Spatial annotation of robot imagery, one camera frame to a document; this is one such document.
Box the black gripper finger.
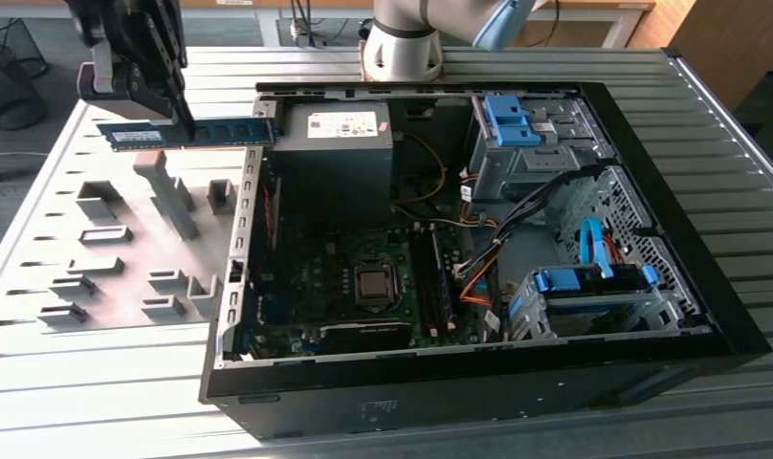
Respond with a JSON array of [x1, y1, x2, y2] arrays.
[[118, 11, 197, 146]]

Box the grey parts rack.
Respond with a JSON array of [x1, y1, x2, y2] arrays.
[[34, 148, 244, 334]]

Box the black PC case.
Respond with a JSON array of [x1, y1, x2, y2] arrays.
[[197, 79, 773, 441]]

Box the black graphics card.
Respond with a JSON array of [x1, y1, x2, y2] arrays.
[[315, 319, 413, 355]]

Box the black RAM slot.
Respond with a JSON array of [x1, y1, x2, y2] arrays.
[[408, 223, 440, 336]]

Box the wooden cabinet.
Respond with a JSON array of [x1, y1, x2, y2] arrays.
[[670, 0, 773, 112]]

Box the blue RAM stick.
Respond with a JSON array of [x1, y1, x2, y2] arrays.
[[95, 118, 277, 153]]

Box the wooden desk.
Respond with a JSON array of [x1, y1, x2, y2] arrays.
[[186, 0, 657, 49]]

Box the black cable bundle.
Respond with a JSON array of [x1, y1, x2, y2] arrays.
[[491, 164, 602, 245]]

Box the CPU socket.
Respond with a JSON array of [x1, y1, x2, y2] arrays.
[[347, 259, 401, 311]]

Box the grey metal drive cage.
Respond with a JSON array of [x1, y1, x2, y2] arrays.
[[466, 93, 617, 205]]

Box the thin red wire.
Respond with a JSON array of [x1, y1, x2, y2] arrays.
[[263, 184, 279, 250]]

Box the hard disk in blue carrier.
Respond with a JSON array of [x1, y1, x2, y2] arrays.
[[530, 265, 659, 295]]

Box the silver CPU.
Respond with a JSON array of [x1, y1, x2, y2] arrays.
[[355, 268, 393, 300]]

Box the blue flat wire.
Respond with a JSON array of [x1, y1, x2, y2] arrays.
[[579, 217, 615, 278]]

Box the blue drive carrier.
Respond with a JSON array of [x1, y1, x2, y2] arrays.
[[480, 95, 544, 147]]

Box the green motherboard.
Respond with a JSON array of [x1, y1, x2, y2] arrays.
[[250, 222, 490, 360]]

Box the yellow wire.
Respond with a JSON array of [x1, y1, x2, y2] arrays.
[[391, 133, 448, 207]]

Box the white power supply label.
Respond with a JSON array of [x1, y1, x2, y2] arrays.
[[305, 110, 381, 140]]

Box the black mesh wastebasket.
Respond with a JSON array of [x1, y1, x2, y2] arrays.
[[0, 17, 50, 131]]

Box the grey metal disk bay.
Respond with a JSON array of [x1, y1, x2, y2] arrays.
[[503, 265, 687, 343]]

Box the orange wires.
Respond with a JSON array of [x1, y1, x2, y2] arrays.
[[459, 238, 510, 306]]

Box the grey power supply unit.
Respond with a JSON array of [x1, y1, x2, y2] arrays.
[[268, 100, 395, 230]]

